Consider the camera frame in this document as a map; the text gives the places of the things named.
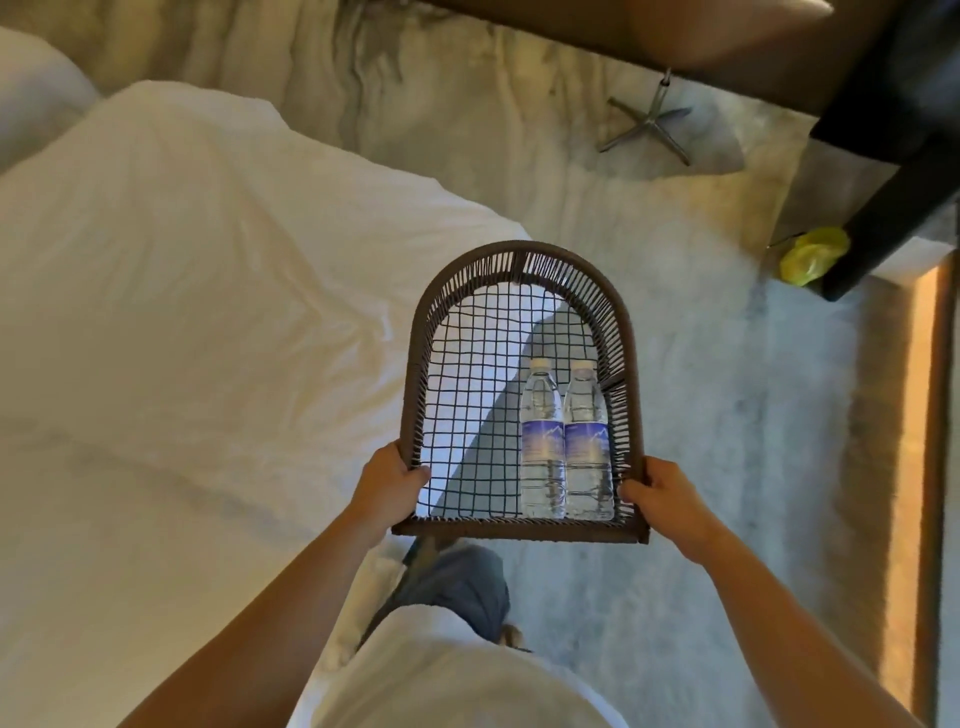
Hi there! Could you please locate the person's left hand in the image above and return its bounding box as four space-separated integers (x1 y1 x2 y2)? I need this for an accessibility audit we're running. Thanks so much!
345 441 432 534

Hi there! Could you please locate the person's right hand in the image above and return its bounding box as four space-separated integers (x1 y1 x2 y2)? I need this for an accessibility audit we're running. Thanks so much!
617 456 726 566

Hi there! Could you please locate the brown woven rattan tray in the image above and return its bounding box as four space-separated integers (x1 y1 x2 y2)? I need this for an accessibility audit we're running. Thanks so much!
390 240 651 546

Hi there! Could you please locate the person's left forearm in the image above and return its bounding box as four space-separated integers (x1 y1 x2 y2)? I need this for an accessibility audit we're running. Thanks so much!
116 504 391 728

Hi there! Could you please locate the person's right forearm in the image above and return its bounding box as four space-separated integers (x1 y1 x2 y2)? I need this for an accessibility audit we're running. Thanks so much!
693 528 927 728

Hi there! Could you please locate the clear plastic water bottle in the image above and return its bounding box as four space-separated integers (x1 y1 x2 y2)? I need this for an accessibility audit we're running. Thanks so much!
563 360 616 523
519 357 567 521

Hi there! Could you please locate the person's blue jeans leg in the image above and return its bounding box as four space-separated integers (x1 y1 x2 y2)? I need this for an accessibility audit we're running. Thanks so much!
360 543 513 648

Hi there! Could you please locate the person's white shirt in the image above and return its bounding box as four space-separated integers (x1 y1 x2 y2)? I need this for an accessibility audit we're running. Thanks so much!
288 603 631 728

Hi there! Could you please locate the white bed duvet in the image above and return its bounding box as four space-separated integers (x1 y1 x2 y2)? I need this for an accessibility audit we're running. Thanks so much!
0 80 535 728

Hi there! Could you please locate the yellow plastic bag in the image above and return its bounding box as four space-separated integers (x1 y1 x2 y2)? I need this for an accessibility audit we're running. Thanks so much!
768 226 852 288

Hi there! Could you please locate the metal swivel chair base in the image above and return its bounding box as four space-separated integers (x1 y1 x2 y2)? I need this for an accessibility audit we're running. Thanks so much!
597 69 695 167

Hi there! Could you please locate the black desk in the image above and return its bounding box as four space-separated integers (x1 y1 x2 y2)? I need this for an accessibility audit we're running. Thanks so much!
810 0 960 303

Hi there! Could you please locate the white pillow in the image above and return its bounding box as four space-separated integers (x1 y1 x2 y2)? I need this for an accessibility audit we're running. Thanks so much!
0 26 102 174

